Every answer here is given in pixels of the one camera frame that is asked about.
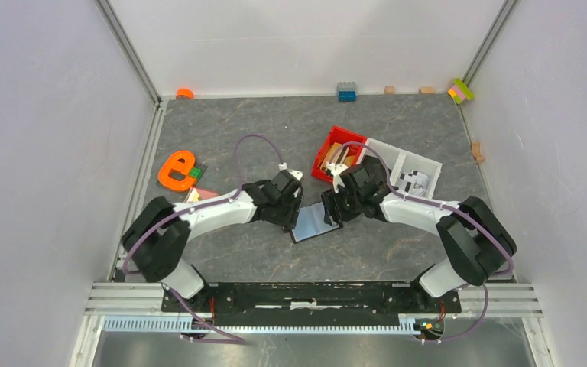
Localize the red plastic bin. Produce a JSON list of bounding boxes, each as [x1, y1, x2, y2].
[[311, 125, 367, 184]]

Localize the blue grey lego block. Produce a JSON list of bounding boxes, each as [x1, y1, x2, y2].
[[336, 82, 358, 102]]

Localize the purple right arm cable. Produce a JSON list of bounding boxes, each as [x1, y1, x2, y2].
[[326, 141, 516, 346]]

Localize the orange round toy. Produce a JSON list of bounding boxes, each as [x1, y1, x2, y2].
[[175, 88, 194, 100]]

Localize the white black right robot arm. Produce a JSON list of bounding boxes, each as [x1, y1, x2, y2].
[[321, 158, 517, 312]]

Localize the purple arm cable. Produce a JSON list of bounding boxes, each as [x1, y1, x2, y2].
[[326, 141, 516, 346], [122, 133, 287, 277]]

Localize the green pink lego stack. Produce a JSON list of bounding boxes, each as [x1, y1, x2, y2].
[[447, 78, 475, 105]]

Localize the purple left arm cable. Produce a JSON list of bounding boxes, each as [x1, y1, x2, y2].
[[122, 133, 287, 277]]

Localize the white plastic bin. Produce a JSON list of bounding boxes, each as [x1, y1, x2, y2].
[[391, 151, 443, 199], [365, 138, 406, 187]]

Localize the stack of gold credit cards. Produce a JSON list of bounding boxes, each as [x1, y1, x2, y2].
[[319, 142, 358, 172]]

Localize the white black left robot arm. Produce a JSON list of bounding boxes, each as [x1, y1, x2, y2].
[[121, 169, 303, 312]]

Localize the curved wooden arch block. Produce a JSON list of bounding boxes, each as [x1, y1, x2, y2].
[[471, 141, 485, 164]]

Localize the orange letter toy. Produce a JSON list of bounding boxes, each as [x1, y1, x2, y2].
[[158, 151, 196, 192]]

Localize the green lego brick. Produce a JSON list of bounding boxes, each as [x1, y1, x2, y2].
[[188, 164, 208, 182]]

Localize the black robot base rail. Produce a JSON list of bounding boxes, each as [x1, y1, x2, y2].
[[186, 281, 462, 326]]

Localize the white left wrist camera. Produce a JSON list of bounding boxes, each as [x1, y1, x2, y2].
[[278, 162, 303, 181]]

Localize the white cards in bin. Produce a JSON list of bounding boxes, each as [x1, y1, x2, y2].
[[400, 170, 430, 196]]

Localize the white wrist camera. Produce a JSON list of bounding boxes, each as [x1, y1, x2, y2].
[[326, 163, 349, 193], [278, 162, 303, 181]]

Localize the pink wooden block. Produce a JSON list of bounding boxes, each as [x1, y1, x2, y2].
[[184, 187, 219, 203]]

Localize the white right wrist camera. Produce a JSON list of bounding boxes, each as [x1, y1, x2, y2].
[[326, 163, 349, 193]]

